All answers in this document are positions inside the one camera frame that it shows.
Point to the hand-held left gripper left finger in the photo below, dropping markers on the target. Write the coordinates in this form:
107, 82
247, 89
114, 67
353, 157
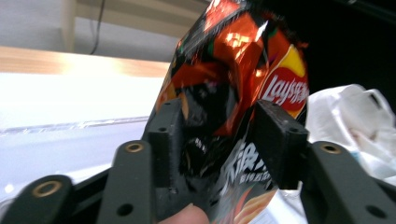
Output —
165, 149

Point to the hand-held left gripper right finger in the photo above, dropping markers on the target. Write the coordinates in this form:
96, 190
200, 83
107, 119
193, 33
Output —
280, 146

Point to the white printed tote bag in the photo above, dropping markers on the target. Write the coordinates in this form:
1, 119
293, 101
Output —
342, 118

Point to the orange black chip bag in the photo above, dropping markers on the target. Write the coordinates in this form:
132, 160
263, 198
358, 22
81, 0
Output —
236, 56

